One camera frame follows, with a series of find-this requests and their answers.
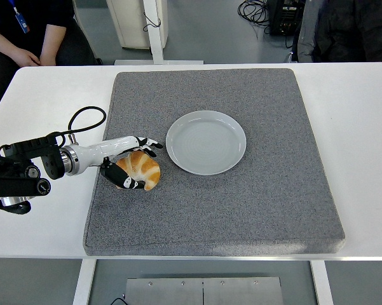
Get white table post with base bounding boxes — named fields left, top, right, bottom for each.
left=114, top=0, right=204, bottom=65

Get golden croissant bread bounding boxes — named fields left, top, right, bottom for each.
left=116, top=151, right=161, bottom=191

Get blue lanyard with badge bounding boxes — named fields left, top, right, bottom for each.
left=8, top=0, right=31, bottom=34

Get thin black cord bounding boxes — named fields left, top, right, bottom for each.
left=142, top=11, right=162, bottom=32

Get grey metal plate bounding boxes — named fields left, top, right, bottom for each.
left=125, top=276, right=284, bottom=305

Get grey speckled mat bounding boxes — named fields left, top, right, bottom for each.
left=83, top=67, right=346, bottom=257

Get black equipment box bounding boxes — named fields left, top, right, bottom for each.
left=268, top=0, right=306, bottom=36

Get black floor cables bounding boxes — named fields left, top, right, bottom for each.
left=236, top=0, right=274, bottom=36

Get person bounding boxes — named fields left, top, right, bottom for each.
left=291, top=0, right=382, bottom=64
left=0, top=0, right=101, bottom=111

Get person's right hand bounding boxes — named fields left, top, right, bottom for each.
left=11, top=47, right=41, bottom=67

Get white table leg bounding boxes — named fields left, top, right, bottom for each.
left=310, top=260, right=334, bottom=305
left=72, top=259, right=98, bottom=305

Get grey round plate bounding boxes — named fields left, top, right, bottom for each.
left=165, top=109, right=247, bottom=176

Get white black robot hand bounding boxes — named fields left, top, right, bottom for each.
left=66, top=135, right=164, bottom=191

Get white cabinet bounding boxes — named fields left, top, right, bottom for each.
left=106, top=0, right=168, bottom=50

